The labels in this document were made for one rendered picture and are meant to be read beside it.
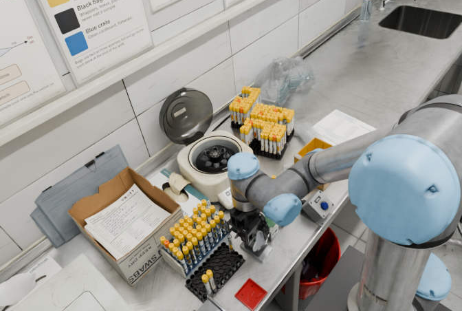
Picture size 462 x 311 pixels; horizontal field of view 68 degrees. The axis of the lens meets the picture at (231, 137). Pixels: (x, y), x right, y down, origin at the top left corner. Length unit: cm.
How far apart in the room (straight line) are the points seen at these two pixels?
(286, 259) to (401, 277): 59
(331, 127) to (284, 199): 81
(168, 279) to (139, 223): 20
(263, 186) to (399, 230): 39
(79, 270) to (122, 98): 58
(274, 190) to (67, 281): 49
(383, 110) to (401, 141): 125
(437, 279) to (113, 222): 92
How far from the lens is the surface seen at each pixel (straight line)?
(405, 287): 61
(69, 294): 86
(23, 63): 104
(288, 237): 117
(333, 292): 101
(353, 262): 106
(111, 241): 120
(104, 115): 121
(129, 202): 127
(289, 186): 78
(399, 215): 44
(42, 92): 109
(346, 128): 153
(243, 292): 108
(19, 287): 122
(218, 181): 117
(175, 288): 112
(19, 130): 107
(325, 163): 75
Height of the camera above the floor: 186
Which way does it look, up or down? 41 degrees down
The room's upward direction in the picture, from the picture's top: 7 degrees counter-clockwise
